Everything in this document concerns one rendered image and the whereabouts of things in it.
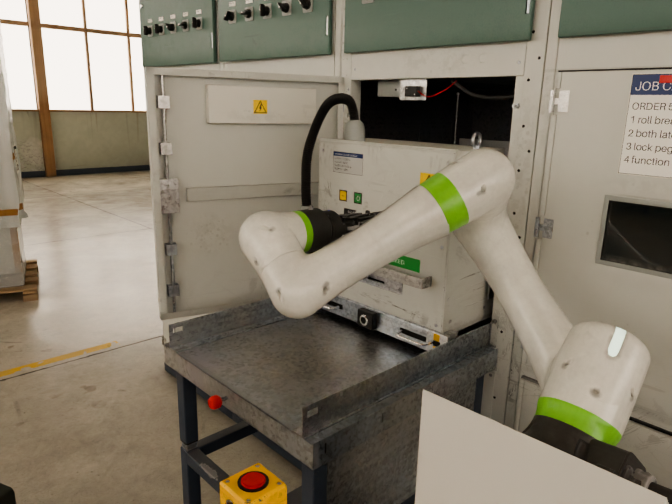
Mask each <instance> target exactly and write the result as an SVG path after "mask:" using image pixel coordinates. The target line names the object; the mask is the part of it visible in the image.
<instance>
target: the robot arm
mask: <svg viewBox="0 0 672 504"><path fill-rule="evenodd" d="M514 186H515V171H514V168H513V165H512V163H511V162H510V161H509V159H508V158H507V157H506V156H505V155H503V154H502V153H500V152H498V151H496V150H493V149H477V150H474V151H471V152H469V153H467V154H466V155H464V156H463V157H461V158H459V159H458V160H456V161H454V162H453V163H451V164H450V165H448V166H447V167H445V168H443V169H442V170H440V171H439V172H437V173H436V174H434V175H433V176H431V177H430V178H428V179H427V180H425V181H424V182H423V183H421V184H420V185H418V186H417V185H416V186H415V187H413V188H412V189H411V190H410V191H408V192H407V193H406V194H405V195H403V196H402V197H401V198H399V199H398V200H397V201H395V202H394V203H393V204H391V205H390V206H388V207H387V208H386V209H384V210H383V211H378V212H372V213H370V211H369V210H365V214H362V213H361V212H359V213H350V214H339V215H338V214H337V213H336V212H335V211H332V210H325V211H322V210H321V209H318V208H313V207H312V205H310V206H309V208H308V209H304V210H297V211H290V212H273V211H259V212H256V213H254V214H252V215H251V216H249V217H248V218H247V219H246V220H245V221H244V222H243V224H242V226H241V228H240V231H239V245H240V248H241V250H242V252H243V254H244V255H245V256H246V258H247V259H248V260H249V262H250V263H251V265H252V266H253V268H254V269H255V271H256V272H257V273H258V275H259V277H260V278H261V280H262V282H263V284H264V286H265V288H266V290H267V292H268V295H269V297H270V299H271V301H272V304H273V305H274V307H275V308H276V309H277V311H279V312H280V313H281V314H282V315H284V316H286V317H289V318H293V319H302V318H306V317H309V316H311V315H313V314H314V313H315V312H317V311H318V310H319V309H320V308H322V307H323V306H324V305H326V304H327V303H328V302H330V301H331V300H332V299H334V298H335V297H336V296H338V295H339V294H341V293H342V292H343V291H345V290H346V289H347V288H349V287H351V286H353V285H354V284H356V283H357V282H359V281H360V280H362V279H363V278H365V277H367V276H368V275H370V274H372V273H373V272H375V271H377V270H378V269H380V268H382V267H383V266H385V265H387V264H389V263H391V262H392V261H394V260H396V259H398V258H400V257H402V256H404V255H406V254H408V253H410V252H412V251H414V250H416V249H418V248H420V247H422V246H425V245H427V244H429V243H431V242H434V241H436V240H438V239H441V238H443V237H446V236H448V235H449V233H450V232H452V231H453V233H454V235H455V237H456V238H457V239H458V241H459V242H460V243H461V244H462V246H463V247H464V248H465V250H466V251H467V253H468V254H469V255H470V257H471V258H472V260H473V261H474V262H475V264H476V265H477V267H478V268H479V270H480V271H481V273H482V274H483V276H484V277H485V279H486V280H487V282H488V284H489V285H490V287H491V289H492V290H493V292H494V294H495V295H496V297H497V299H498V300H499V302H500V304H501V306H502V307H503V309H504V311H505V313H506V315H507V317H508V318H509V320H510V322H511V324H512V326H513V328H514V330H515V332H516V334H517V336H518V338H519V340H520V342H521V344H522V346H523V349H524V351H525V353H526V355H527V357H528V360H529V362H530V364H531V366H532V369H533V371H534V374H535V376H536V378H537V381H538V383H539V386H540V388H541V391H542V392H541V394H540V396H539V399H538V402H537V409H536V413H535V415H534V417H533V419H532V421H531V423H530V424H529V425H528V427H527V428H526V429H525V430H524V431H523V432H522V433H523V434H525V435H527V436H530V437H532V438H534V439H536V440H539V441H541V442H543V443H545V444H548V445H550V446H552V447H554V448H557V449H559V450H561V451H563V452H566V453H568V454H570V455H572V456H575V457H577V458H579V459H581V460H584V461H586V462H588V463H590V464H593V465H595V466H597V467H599V468H602V469H604V470H606V471H608V472H611V473H613V474H615V475H617V476H620V477H622V478H624V479H626V480H629V481H631V482H633V483H635V484H637V485H640V486H642V487H644V488H646V489H649V490H651V491H653V492H655V493H658V494H660V495H662V496H664V497H666V498H667V500H668V503H669V504H672V489H669V488H667V487H664V486H662V485H659V484H657V480H656V478H655V476H653V475H652V474H650V473H649V472H647V471H646V468H645V467H644V466H643V464H642V463H641V462H640V461H639V460H638V458H637V457H636V456H635V455H634V454H633V453H632V452H629V451H627V450H624V449H621V448H618V447H616V445H617V444H618V443H619V442H620V440H621V438H622V436H623V433H624V430H625V428H626V425H627V423H628V420H629V418H630V415H631V413H632V410H633V408H634V405H635V402H636V400H637V397H638V395H639V392H640V390H641V387H642V385H643V382H644V379H645V376H646V374H647V371H648V368H649V366H650V361H651V358H650V353H649V351H648V349H647V347H646V346H645V345H644V344H643V343H642V342H641V341H640V340H639V339H638V338H637V337H635V336H634V335H632V334H631V333H629V332H627V331H625V330H623V329H621V328H618V327H616V326H613V325H610V324H606V323H602V322H594V321H587V322H582V323H579V324H577V325H575V326H574V327H573V325H572V324H571V323H570V321H569V320H568V319H567V317H566V316H565V314H564V313H563V312H562V310H561V309H560V307H559V306H558V304H557V303H556V301H555V300H554V298H553V297H552V295H551V294H550V292H549V291H548V289H547V287H546V286H545V284H544V283H543V281H542V279H541V278H540V276H539V274H538V273H537V271H536V269H535V268H534V266H533V264H532V262H531V261H530V259H529V257H528V255H527V253H526V251H525V250H524V248H523V246H522V244H521V242H520V240H519V238H518V236H517V234H516V232H515V229H514V227H513V225H512V223H511V221H510V219H509V216H508V214H507V205H508V201H509V199H510V196H511V194H512V192H513V189H514ZM342 235H344V236H342ZM306 253H308V254H306Z"/></svg>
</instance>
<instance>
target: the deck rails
mask: <svg viewBox="0 0 672 504"><path fill-rule="evenodd" d="M286 319H289V317H286V316H284V315H282V314H281V313H280V312H279V311H277V309H276V308H275V307H274V305H273V304H272V301H271V299H270V298H267V299H264V300H260V301H256V302H252V303H249V304H245V305H241V306H237V307H233V308H230V309H226V310H222V311H218V312H215V313H211V314H207V315H203V316H200V317H196V318H192V319H188V320H184V321H181V322H177V323H173V324H169V325H168V328H169V346H170V347H169V348H170V349H171V350H172V351H174V352H175V353H177V352H180V351H184V350H187V349H190V348H194V347H197V346H200V345H203V344H207V343H210V342H213V341H217V340H220V339H223V338H226V337H230V336H233V335H236V334H240V333H243V332H246V331H249V330H253V329H256V328H259V327H263V326H266V325H269V324H272V323H276V322H279V321H282V320H286ZM181 326H182V331H179V332H175V333H173V328H177V327H181ZM489 329H490V323H488V324H486V325H483V326H481V327H479V328H477V329H475V330H472V331H470V332H468V333H466V334H463V335H461V336H459V337H457V338H455V339H452V340H450V341H448V342H446V343H443V344H441V345H439V346H437V347H435V348H432V349H430V350H428V351H426V352H423V353H421V354H419V355H417V356H415V357H412V358H410V359H408V360H406V361H403V362H401V363H399V364H397V365H395V366H392V367H390V368H388V369H386V370H383V371H381V372H379V373H377V374H375V375H372V376H370V377H368V378H366V379H363V380H361V381H359V382H357V383H355V384H352V385H350V386H348V387H346V388H343V389H341V390H339V391H337V392H335V393H332V394H330V395H328V396H326V397H323V398H321V399H319V400H317V401H315V402H312V403H310V404H308V405H306V406H303V407H302V425H300V426H298V427H296V428H294V429H292V432H294V433H295V434H297V435H298V436H300V437H301V438H303V439H304V440H305V439H307V438H309V437H311V436H313V435H315V434H317V433H319V432H321V431H323V430H325V429H327V428H329V427H331V426H333V425H335V424H337V423H339V422H341V421H343V420H345V419H347V418H349V417H351V416H353V415H355V414H357V413H359V412H361V411H363V410H365V409H367V408H369V407H370V406H372V405H374V404H376V403H378V402H380V401H382V400H384V399H386V398H388V397H390V396H392V395H394V394H396V393H398V392H400V391H402V390H404V389H406V388H408V387H410V386H412V385H414V384H416V383H418V382H420V381H422V380H424V379H426V378H428V377H430V376H432V375H434V374H436V373H438V372H440V371H442V370H444V369H446V368H448V367H450V366H452V365H454V364H456V363H458V362H460V361H462V360H464V359H466V358H468V357H470V356H472V355H474V354H476V353H478V352H480V351H482V350H484V349H486V348H488V347H489V345H488V339H489ZM316 407H317V413H315V414H312V415H310V416H308V417H307V412H308V411H310V410H312V409H314V408H316Z"/></svg>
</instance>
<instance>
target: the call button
mask: <svg viewBox="0 0 672 504"><path fill-rule="evenodd" d="M265 482H266V478H265V476H264V475H263V474H261V473H258V472H250V473H248V474H246V475H244V476H243V477H242V478H241V485H242V486H243V487H244V488H247V489H257V488H260V487H262V486H263V485H264V484H265Z"/></svg>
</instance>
